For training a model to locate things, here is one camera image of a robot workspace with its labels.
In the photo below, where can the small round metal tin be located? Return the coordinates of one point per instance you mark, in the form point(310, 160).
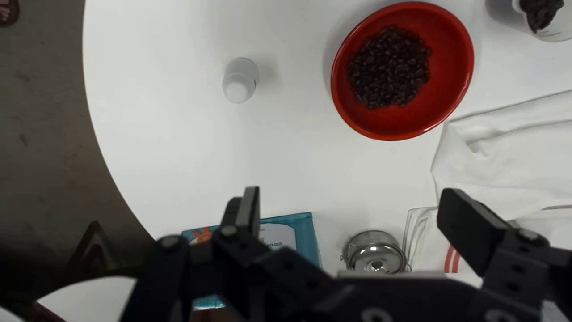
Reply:
point(372, 252)

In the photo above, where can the red bowl with coffee beans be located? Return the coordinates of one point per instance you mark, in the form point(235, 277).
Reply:
point(447, 65)

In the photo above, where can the white plastic bottle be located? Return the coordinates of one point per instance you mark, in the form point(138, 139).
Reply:
point(240, 82)

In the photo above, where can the coffee beans in cup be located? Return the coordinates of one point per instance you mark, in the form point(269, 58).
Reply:
point(540, 14)

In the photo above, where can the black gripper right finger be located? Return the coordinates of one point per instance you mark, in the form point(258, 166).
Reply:
point(471, 226)

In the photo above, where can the blue printed cardboard box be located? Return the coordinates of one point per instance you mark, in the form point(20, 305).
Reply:
point(292, 234)

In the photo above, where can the coffee beans pile in bowl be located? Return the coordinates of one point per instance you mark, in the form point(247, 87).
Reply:
point(388, 67)

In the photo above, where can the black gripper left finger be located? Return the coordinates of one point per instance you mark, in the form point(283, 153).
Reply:
point(244, 216)

